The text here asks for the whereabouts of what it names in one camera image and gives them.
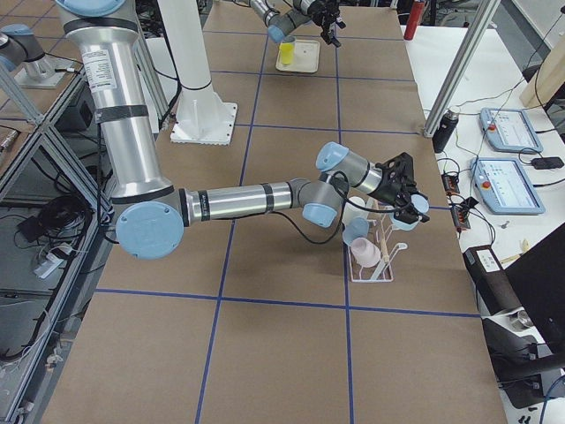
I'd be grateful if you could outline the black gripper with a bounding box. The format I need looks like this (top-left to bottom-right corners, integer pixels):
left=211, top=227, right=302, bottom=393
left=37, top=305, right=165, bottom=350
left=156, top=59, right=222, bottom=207
left=369, top=152, right=430, bottom=223
left=308, top=0, right=343, bottom=48

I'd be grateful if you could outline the light blue cup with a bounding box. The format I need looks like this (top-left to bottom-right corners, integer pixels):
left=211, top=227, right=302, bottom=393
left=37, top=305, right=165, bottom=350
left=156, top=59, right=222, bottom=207
left=389, top=194, right=429, bottom=231

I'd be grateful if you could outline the blue plastic cup front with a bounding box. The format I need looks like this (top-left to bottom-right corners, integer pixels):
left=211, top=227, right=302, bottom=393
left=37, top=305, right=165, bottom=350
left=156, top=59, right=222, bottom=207
left=343, top=216, right=370, bottom=246

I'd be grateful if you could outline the pale green plastic cup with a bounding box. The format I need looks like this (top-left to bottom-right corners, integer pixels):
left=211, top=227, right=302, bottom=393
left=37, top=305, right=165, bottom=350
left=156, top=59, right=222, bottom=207
left=342, top=196, right=368, bottom=225

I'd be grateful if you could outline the pink plastic cup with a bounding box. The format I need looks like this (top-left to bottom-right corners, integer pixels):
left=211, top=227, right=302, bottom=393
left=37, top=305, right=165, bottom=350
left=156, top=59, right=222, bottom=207
left=350, top=238, right=381, bottom=268

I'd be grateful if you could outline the yellow plastic cup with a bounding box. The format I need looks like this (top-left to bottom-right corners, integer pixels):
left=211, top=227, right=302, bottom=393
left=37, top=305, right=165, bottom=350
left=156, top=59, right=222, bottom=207
left=279, top=41, right=295, bottom=65

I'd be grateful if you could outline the cream serving tray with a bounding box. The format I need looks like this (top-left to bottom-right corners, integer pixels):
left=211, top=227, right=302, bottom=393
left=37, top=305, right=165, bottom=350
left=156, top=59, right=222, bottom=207
left=275, top=39, right=320, bottom=73

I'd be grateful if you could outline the red bottle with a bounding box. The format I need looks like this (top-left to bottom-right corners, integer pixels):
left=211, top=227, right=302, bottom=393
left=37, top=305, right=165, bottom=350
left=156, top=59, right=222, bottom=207
left=403, top=0, right=426, bottom=41

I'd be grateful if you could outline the black water bottle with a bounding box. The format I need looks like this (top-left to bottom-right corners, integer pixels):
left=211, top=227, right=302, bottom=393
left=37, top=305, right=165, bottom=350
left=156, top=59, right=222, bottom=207
left=432, top=106, right=460, bottom=154

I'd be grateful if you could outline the lower teach pendant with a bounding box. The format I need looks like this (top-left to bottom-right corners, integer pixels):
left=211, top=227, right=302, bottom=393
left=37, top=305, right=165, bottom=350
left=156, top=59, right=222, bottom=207
left=471, top=157, right=546, bottom=216

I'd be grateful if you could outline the teach pendant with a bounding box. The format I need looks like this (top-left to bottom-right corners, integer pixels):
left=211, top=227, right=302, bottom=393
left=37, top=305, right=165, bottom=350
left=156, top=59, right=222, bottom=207
left=471, top=157, right=546, bottom=216
left=479, top=108, right=543, bottom=153

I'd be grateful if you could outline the black computer box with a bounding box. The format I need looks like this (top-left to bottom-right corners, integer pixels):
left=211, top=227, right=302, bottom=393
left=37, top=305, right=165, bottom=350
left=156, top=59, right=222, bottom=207
left=463, top=246, right=524, bottom=317

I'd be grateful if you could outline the upper teach pendant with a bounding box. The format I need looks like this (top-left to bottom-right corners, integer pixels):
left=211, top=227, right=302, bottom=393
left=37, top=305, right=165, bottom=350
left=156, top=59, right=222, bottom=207
left=479, top=108, right=543, bottom=153

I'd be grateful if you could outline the black monitor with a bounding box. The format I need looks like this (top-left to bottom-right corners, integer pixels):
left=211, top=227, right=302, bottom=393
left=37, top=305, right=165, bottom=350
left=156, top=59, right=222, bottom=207
left=506, top=226, right=564, bottom=352

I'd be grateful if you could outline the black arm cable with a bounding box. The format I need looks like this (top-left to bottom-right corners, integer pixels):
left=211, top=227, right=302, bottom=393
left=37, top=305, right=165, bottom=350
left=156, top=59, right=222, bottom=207
left=273, top=170, right=363, bottom=245

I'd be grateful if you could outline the white wire cup rack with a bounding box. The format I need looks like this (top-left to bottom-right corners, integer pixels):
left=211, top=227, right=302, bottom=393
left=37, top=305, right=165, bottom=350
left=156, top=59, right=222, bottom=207
left=342, top=196, right=408, bottom=284

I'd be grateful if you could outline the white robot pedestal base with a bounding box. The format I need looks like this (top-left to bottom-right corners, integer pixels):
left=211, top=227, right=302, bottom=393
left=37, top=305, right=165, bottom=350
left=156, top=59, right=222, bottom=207
left=158, top=0, right=237, bottom=145

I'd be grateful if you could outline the aluminium frame post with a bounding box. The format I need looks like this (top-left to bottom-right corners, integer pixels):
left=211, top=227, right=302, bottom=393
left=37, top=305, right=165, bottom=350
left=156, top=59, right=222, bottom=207
left=423, top=0, right=501, bottom=138

